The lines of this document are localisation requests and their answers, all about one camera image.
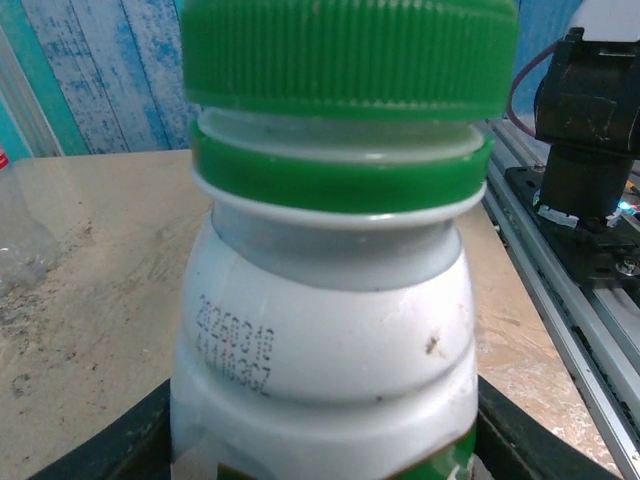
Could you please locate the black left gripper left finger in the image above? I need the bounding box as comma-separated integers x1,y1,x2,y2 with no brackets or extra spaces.
29,379,175,480

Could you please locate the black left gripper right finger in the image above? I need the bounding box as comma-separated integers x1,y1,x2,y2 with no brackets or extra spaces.
473,379,622,480

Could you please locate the white milk bottle green label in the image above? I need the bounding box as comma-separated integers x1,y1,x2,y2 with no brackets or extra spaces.
169,107,496,480

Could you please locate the clear cola bottle red label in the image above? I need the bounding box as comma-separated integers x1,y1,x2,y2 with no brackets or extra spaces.
0,143,62,297

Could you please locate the green bottle cap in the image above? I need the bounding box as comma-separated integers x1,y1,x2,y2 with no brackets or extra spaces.
180,0,522,123

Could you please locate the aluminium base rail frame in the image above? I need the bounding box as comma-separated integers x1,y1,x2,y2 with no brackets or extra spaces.
479,119,640,480

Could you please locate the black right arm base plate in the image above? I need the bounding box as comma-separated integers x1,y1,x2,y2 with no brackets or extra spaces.
504,164,640,294

